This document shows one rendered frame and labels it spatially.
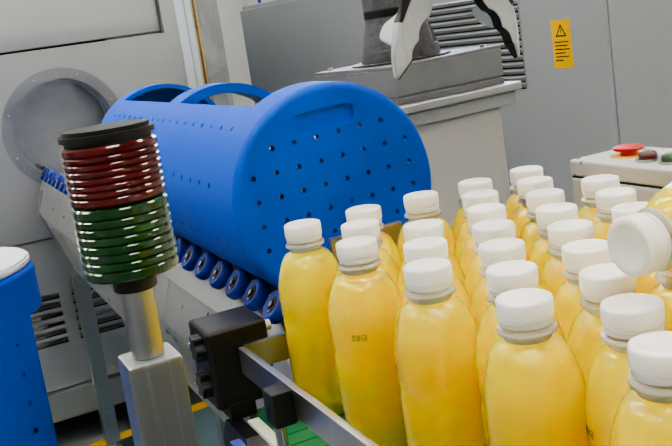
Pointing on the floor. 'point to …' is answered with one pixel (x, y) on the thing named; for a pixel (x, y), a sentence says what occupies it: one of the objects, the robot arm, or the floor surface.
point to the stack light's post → (158, 399)
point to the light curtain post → (206, 17)
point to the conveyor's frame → (249, 432)
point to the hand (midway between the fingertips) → (463, 69)
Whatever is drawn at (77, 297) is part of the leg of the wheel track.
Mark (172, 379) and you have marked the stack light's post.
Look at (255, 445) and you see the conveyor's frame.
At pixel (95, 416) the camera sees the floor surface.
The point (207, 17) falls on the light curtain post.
